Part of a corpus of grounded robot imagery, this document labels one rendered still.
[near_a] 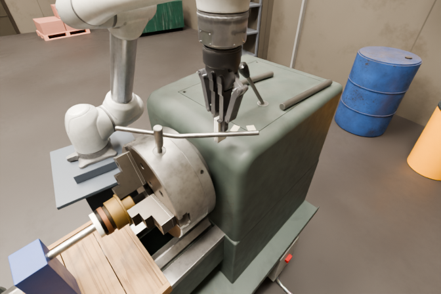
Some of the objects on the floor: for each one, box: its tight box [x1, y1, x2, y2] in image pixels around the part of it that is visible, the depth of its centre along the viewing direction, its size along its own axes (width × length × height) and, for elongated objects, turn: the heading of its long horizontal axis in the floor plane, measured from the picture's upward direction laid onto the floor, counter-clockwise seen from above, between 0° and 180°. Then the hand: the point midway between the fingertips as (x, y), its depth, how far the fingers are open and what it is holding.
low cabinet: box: [139, 0, 184, 37], centre depth 649 cm, size 195×173×75 cm
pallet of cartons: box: [33, 4, 91, 41], centre depth 594 cm, size 119×90×67 cm
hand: (220, 128), depth 55 cm, fingers closed
